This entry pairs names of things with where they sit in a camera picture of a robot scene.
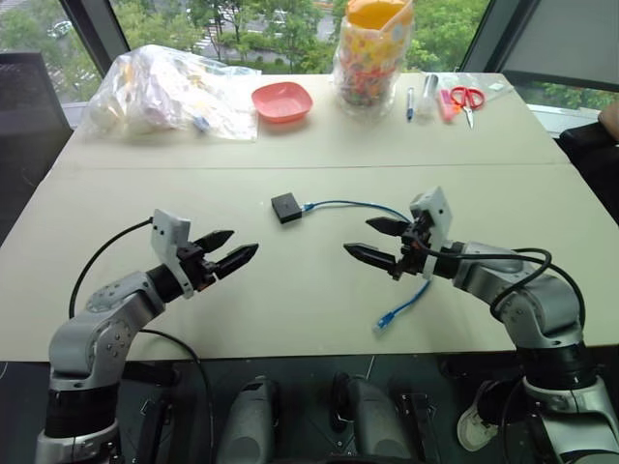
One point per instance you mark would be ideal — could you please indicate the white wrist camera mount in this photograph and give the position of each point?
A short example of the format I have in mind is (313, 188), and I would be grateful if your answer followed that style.
(167, 232)
(437, 205)

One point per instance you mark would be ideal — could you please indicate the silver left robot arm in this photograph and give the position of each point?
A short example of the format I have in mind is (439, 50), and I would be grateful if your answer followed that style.
(92, 333)

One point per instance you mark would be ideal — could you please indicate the clear flat plastic sleeve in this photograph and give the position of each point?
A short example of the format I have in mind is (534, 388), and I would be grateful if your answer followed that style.
(493, 84)

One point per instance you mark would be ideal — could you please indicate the white sneaker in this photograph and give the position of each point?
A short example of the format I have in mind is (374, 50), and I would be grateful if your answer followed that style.
(476, 425)

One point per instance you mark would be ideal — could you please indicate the colourful candy jar orange lid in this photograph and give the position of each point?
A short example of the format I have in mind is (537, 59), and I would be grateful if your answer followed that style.
(370, 63)

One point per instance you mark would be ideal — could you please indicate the clear plastic tube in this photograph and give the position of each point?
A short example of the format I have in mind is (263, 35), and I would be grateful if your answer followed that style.
(427, 94)

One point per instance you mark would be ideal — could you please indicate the blue and white pen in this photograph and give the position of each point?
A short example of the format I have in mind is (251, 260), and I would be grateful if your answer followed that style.
(410, 104)

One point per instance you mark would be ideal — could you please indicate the pink plastic bowl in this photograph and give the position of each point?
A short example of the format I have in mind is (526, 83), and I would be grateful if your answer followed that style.
(282, 100)

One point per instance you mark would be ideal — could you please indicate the small black box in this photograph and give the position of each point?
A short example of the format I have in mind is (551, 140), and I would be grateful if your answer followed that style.
(286, 208)

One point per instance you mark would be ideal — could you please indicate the dark window frame post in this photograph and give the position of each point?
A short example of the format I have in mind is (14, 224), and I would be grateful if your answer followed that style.
(97, 34)
(500, 31)

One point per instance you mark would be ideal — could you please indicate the pink highlighter marker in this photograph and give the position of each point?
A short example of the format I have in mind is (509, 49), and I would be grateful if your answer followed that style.
(444, 106)

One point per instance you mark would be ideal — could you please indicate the grey roller window blind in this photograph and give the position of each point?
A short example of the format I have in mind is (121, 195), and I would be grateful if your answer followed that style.
(566, 38)

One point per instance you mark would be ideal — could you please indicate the bare person elbow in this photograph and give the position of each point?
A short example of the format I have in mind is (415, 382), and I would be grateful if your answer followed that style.
(610, 121)

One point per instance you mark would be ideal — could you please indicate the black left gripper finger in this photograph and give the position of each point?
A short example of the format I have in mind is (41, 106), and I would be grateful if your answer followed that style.
(215, 240)
(237, 258)

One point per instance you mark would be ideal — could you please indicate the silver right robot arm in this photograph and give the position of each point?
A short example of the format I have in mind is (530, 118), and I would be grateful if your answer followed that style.
(537, 299)

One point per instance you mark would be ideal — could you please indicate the clear plastic bag of items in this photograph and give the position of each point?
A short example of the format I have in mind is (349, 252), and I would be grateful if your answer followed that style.
(159, 94)

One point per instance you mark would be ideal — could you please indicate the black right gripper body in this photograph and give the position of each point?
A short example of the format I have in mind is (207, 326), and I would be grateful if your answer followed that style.
(415, 251)

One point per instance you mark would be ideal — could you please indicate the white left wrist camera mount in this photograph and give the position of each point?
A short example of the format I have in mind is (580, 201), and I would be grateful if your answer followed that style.
(167, 232)

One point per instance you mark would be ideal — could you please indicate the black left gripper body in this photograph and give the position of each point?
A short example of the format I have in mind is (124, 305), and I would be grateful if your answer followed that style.
(196, 268)

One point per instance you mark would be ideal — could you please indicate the grey rounded robot leg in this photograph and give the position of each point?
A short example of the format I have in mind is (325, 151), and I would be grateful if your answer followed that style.
(254, 420)
(374, 420)

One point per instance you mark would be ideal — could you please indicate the black mesh office chair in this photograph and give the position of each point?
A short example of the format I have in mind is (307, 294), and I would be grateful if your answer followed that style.
(29, 125)

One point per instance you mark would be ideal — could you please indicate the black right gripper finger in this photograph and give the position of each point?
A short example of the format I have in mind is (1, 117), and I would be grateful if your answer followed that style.
(372, 256)
(387, 225)

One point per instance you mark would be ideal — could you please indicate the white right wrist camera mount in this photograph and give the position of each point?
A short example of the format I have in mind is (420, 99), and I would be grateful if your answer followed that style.
(437, 205)

